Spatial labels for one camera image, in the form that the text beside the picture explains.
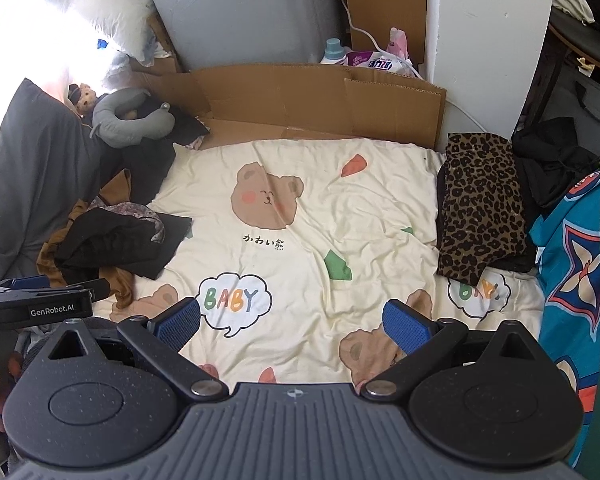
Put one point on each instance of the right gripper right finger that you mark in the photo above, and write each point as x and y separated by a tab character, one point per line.
427	345

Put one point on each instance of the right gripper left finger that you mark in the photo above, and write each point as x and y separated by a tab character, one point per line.
157	342

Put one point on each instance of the leopard print garment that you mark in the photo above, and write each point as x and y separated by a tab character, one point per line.
481	222

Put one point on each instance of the black clothes pile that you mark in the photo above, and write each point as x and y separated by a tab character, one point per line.
549	161

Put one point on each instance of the person's left hand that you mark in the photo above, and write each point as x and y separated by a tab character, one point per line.
14	370

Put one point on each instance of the black folded garment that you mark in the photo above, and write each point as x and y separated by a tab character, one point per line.
150	240

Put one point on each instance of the dark grey pillow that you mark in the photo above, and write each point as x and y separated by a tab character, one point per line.
48	161

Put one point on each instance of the cream bear print bedsheet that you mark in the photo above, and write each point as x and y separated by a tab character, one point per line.
295	248

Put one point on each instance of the teal patterned garment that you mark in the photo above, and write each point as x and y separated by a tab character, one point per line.
568	260

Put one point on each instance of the grey neck pillow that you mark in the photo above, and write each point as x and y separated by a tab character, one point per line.
118	121

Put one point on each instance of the small plush doll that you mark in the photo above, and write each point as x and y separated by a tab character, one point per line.
83	98

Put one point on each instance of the brown cardboard sheet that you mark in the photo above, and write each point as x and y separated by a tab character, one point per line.
315	101

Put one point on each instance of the purple white package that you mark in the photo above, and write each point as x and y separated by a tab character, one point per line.
385	62

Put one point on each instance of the pink plush toy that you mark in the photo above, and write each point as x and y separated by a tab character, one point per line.
398	43

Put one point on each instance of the blue cap bottle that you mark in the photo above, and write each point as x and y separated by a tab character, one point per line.
335	53

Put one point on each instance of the white pillow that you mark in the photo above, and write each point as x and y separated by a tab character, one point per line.
125	22

